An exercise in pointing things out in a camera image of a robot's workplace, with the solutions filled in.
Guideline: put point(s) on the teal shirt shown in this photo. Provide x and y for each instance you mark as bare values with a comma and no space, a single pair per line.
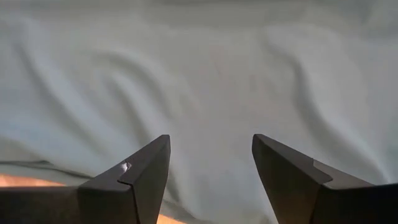
199,77

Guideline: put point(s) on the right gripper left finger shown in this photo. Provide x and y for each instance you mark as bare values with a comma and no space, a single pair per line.
136,193

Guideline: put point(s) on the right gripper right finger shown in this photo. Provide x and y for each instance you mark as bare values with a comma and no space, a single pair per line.
295,193

